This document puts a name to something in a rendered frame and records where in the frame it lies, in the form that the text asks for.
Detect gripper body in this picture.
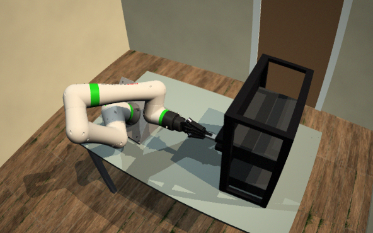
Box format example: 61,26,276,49
173,116,192,134

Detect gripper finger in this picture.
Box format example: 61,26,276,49
185,130,215,141
184,117,216,140

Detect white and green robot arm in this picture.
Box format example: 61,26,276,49
63,81,179,149

